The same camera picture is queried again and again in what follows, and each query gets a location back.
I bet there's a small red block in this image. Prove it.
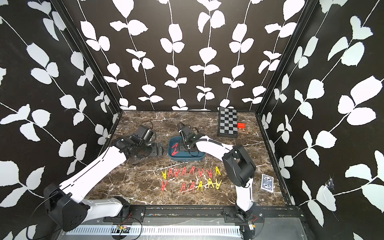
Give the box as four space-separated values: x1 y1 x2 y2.
237 123 246 129

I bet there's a white perforated rail strip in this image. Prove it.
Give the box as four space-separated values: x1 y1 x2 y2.
66 225 241 237

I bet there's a black white checkerboard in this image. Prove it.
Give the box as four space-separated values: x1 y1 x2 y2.
218 107 238 138

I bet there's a black front mounting rail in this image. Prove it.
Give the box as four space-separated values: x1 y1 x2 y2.
97 205 304 225

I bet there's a yellow clothespin second row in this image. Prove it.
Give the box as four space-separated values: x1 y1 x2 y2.
216 179 222 190
207 178 215 188
197 181 204 192

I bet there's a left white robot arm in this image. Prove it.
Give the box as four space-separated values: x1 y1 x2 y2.
44 125 164 232

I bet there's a blue playing card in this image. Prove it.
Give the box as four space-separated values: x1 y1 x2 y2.
261 174 274 193

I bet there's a red clothespin second row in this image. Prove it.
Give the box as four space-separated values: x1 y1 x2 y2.
161 181 168 191
180 183 187 193
189 181 196 192

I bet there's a small circuit board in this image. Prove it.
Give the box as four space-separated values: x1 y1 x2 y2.
111 225 131 235

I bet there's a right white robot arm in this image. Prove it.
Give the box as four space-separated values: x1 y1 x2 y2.
178 122 257 222

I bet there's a teal plastic storage box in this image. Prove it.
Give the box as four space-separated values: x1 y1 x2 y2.
168 136 206 162

